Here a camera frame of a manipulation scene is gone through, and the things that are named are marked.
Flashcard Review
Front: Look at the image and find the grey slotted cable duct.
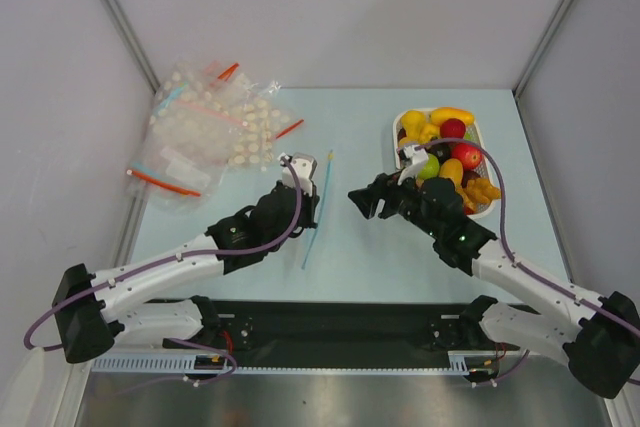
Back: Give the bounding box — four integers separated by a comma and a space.
92, 351, 501, 377

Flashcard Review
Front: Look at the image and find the red strawberry toy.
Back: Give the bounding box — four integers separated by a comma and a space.
440, 118, 466, 139

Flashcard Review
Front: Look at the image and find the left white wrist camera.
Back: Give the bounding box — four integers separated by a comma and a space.
278, 153, 317, 197

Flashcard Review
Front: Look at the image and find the white perforated basket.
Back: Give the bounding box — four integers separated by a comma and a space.
393, 107, 501, 220

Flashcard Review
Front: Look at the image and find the orange toy fruit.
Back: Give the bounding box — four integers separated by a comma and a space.
397, 136, 419, 149

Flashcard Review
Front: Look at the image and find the pile of spare zip bags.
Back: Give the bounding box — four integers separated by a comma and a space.
126, 60, 304, 211

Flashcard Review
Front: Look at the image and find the clear blue-zipper bag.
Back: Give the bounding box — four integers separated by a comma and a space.
301, 149, 335, 271

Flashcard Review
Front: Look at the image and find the orange ginger toy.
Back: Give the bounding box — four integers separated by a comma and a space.
464, 177, 502, 205

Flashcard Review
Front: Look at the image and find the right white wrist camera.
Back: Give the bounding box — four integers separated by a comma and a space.
397, 144, 428, 185

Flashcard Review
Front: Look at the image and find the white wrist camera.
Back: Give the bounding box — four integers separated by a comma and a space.
397, 144, 428, 185
278, 153, 317, 197

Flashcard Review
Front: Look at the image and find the dark purple plum toy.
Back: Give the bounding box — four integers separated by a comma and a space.
428, 143, 451, 164

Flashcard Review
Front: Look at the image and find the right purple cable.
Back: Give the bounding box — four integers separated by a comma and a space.
397, 138, 640, 338

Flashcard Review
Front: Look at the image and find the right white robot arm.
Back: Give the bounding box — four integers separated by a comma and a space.
348, 174, 639, 399

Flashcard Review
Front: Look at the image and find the dark red passionfruit toy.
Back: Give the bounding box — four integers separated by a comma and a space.
461, 170, 482, 188

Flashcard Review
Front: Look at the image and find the yellow bell pepper toy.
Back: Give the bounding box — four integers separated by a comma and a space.
418, 122, 440, 144

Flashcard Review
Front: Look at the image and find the red apple toy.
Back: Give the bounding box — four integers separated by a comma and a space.
451, 143, 483, 171

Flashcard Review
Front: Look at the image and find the purple cable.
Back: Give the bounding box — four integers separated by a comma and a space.
23, 155, 304, 352
397, 138, 640, 338

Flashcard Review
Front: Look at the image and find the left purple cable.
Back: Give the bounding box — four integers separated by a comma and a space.
23, 155, 304, 352

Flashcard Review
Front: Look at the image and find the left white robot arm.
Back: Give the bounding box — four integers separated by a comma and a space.
52, 180, 319, 364

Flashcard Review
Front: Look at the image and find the yellow mango toy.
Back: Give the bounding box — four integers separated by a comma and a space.
429, 107, 475, 126

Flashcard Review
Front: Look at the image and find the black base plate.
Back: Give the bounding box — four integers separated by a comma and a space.
134, 296, 506, 369

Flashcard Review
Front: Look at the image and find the yellow pear toy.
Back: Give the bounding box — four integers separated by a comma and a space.
400, 110, 427, 139

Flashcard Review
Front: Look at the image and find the green pear toy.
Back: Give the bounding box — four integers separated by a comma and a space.
417, 153, 440, 180

